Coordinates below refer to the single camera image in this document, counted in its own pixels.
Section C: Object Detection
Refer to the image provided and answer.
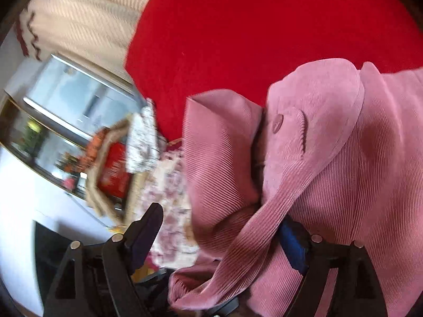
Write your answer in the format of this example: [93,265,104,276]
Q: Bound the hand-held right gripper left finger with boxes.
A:
[43,202,164,317]

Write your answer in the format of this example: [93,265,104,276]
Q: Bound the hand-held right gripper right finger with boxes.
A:
[278,216,388,317]

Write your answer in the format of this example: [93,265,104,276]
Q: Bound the pink corduroy jacket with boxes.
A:
[167,59,423,317]

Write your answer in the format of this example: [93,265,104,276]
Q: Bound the floral plush blanket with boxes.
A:
[132,139,202,271]

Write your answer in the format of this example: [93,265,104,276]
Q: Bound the red cardboard box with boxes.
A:
[97,142,131,195]

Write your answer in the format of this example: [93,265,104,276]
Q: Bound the black and white patterned cloth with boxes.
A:
[126,99,162,174]

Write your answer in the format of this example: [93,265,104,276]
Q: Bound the artificial flower arrangement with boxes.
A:
[56,152,87,174]

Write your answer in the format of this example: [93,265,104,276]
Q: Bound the orange patterned folded cloth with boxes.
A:
[86,127,109,166]

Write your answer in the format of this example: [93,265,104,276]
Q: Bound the green plants on shelf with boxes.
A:
[23,122,47,154]

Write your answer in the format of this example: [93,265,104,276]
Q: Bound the red blanket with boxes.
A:
[124,0,423,141]

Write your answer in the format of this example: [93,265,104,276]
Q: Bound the beige dotted curtain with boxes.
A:
[15,0,166,83]

